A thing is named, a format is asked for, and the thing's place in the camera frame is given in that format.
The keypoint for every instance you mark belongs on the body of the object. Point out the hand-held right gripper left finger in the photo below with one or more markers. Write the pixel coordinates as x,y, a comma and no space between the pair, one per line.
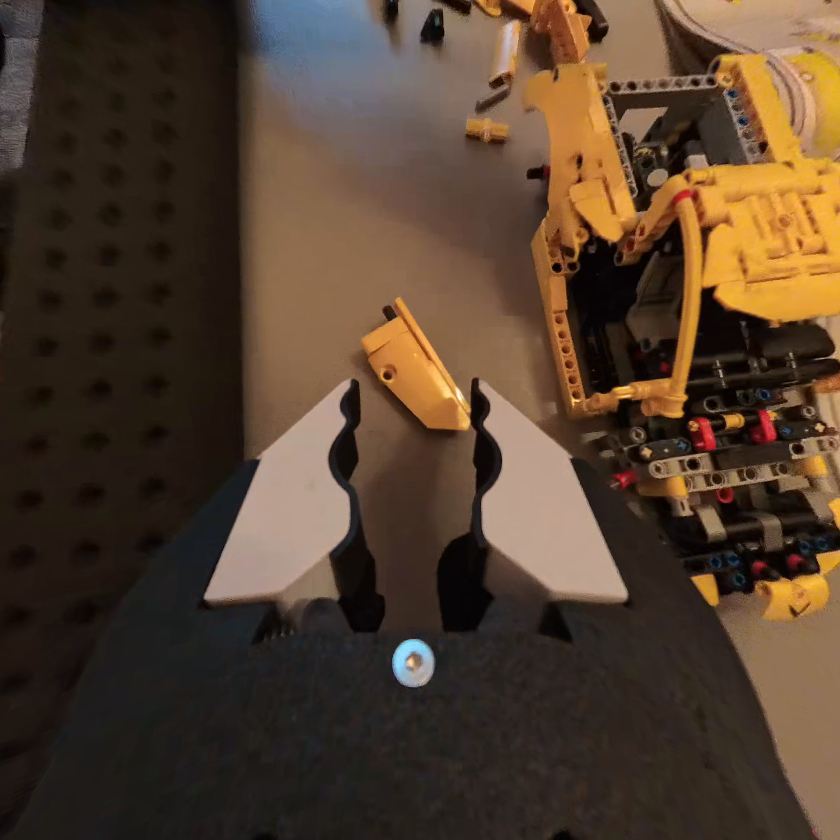
282,525

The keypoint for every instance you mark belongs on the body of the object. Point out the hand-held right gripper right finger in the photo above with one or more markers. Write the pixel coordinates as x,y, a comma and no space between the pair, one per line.
551,525

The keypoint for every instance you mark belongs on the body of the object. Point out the yellow panel subassembly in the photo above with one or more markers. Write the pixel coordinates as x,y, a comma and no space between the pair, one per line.
413,374

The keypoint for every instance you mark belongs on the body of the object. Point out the yellow toy car model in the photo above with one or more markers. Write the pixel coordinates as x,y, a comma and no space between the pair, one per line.
754,216

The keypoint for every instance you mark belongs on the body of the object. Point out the small black curved brick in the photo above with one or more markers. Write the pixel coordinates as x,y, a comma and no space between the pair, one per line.
432,25

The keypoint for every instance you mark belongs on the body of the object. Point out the grey desk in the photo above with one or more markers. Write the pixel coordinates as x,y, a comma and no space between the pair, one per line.
394,197

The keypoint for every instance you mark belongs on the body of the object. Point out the pile of yellow bricks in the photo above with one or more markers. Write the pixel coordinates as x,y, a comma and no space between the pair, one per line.
558,26

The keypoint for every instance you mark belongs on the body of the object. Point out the open instruction booklet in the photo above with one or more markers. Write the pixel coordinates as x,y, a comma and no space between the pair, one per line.
754,26

